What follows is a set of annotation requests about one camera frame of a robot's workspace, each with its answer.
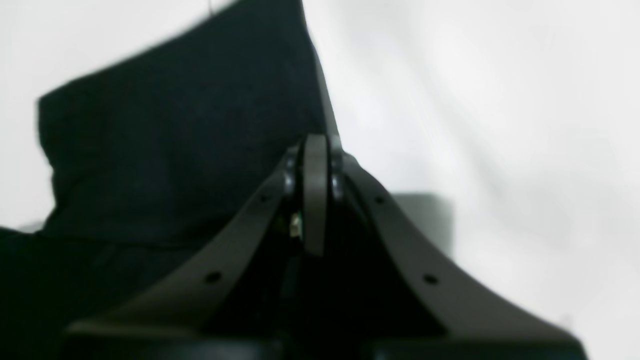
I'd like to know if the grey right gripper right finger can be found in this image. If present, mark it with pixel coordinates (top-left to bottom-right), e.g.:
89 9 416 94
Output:
327 137 586 360

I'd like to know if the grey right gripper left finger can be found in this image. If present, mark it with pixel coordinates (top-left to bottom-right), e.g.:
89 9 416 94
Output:
62 134 329 360

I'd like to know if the black T-shirt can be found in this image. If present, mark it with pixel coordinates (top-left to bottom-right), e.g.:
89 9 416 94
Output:
0 0 327 360

